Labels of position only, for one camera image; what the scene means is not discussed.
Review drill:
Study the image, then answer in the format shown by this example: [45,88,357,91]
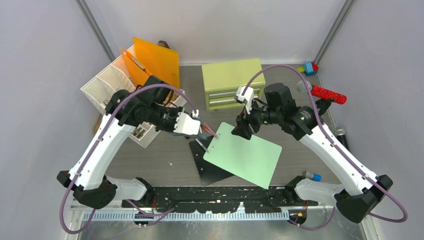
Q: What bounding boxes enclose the colourful toy blocks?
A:
[297,61,319,76]

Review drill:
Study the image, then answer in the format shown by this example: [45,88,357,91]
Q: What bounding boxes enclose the thick orange binder folder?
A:
[120,50,152,86]

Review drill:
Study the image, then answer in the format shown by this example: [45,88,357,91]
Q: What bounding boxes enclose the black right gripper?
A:
[231,95,282,140]

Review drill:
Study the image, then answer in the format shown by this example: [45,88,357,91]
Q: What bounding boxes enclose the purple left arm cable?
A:
[58,83,200,235]

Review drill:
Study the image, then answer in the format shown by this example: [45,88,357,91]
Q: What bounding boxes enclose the thin orange folder in rack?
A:
[133,37,181,89]

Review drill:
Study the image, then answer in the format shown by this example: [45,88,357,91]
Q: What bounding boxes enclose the green metal drawer cabinet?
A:
[201,58,262,111]

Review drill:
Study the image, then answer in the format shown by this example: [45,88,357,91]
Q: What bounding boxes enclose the mint green clipboard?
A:
[203,122,282,189]

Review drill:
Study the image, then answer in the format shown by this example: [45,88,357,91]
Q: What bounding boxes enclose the white plastic file rack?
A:
[81,44,187,148]

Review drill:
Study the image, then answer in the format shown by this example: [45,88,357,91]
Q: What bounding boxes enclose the black handheld microphone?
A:
[334,128,350,151]

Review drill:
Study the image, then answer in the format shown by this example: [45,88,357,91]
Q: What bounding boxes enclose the pink highlighter pen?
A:
[202,123,219,139]

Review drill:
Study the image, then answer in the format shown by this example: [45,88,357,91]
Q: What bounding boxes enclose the black clipboard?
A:
[188,140,234,186]

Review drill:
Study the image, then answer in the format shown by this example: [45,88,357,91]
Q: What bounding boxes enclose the red glitter microphone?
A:
[296,81,347,105]

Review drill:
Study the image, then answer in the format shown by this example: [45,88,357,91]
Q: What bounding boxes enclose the Nineteen Eighty-Four dark book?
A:
[171,132,209,140]

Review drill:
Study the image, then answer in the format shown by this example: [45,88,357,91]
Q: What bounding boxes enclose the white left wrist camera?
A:
[173,112,201,136]

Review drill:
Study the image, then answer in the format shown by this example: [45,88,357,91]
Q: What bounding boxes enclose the blue silver small marker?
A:
[302,170,322,182]

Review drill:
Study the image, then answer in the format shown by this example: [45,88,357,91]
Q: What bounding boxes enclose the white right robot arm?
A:
[231,83,393,223]

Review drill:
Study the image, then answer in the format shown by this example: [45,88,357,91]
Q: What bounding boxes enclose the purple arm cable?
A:
[241,64,409,231]
[58,83,200,235]

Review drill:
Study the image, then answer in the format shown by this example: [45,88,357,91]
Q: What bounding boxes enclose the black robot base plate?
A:
[133,186,319,214]

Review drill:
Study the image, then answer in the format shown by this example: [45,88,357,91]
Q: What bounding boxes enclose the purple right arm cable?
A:
[241,64,409,231]

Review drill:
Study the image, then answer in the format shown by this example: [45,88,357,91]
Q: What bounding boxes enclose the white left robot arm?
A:
[57,75,186,210]

